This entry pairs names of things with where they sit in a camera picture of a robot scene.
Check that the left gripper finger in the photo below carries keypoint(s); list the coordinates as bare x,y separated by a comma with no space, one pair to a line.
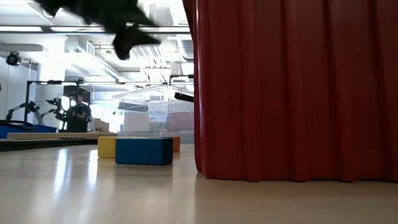
124,46
149,39

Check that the clear plastic container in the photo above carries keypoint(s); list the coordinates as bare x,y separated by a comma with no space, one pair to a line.
183,97

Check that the red plastic bin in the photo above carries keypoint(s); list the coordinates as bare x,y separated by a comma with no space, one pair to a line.
295,93

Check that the small black robot arm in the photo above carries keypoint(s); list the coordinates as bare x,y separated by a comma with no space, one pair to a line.
28,107
57,109

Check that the white box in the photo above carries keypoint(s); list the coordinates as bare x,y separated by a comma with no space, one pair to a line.
136,122

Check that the person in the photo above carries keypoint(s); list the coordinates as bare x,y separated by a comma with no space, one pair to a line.
77,116

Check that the dark red box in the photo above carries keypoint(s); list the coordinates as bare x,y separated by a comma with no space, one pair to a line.
182,122

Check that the yellow wooden block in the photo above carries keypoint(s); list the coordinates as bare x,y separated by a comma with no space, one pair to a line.
107,147
176,144

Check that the blue wooden block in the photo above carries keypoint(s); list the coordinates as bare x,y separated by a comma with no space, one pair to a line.
144,151

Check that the long beige wooden plank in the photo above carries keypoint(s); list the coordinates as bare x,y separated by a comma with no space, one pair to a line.
62,135

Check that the blue station table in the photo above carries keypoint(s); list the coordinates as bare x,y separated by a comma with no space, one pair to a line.
43,128

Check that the black metal rig frame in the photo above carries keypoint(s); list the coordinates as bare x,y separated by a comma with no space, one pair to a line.
53,81

